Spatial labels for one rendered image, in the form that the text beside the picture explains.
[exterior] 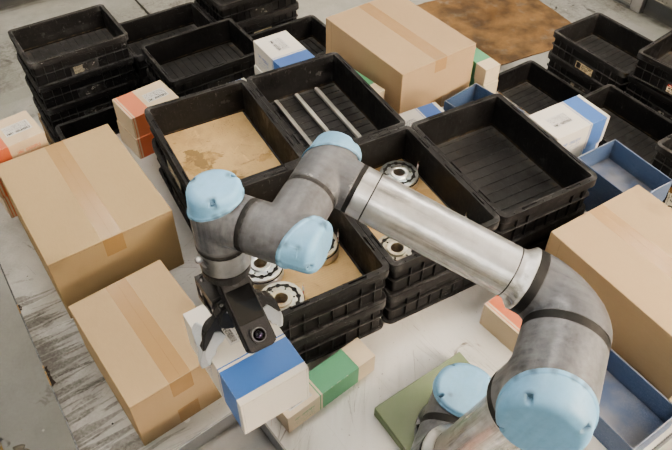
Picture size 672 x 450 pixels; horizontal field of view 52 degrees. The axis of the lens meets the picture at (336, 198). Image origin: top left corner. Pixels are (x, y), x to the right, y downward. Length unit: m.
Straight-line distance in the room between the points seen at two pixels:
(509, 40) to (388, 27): 1.82
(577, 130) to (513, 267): 1.09
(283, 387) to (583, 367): 0.45
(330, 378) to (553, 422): 0.72
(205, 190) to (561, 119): 1.33
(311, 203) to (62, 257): 0.87
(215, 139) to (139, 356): 0.72
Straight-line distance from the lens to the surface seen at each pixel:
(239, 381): 1.10
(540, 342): 0.92
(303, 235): 0.86
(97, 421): 1.62
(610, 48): 3.40
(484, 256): 0.95
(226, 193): 0.88
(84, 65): 2.96
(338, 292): 1.44
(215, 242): 0.92
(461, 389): 1.31
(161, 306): 1.55
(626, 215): 1.77
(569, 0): 4.56
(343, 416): 1.55
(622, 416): 1.67
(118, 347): 1.51
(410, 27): 2.31
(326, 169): 0.93
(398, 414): 1.52
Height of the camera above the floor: 2.07
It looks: 45 degrees down
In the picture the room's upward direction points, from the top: straight up
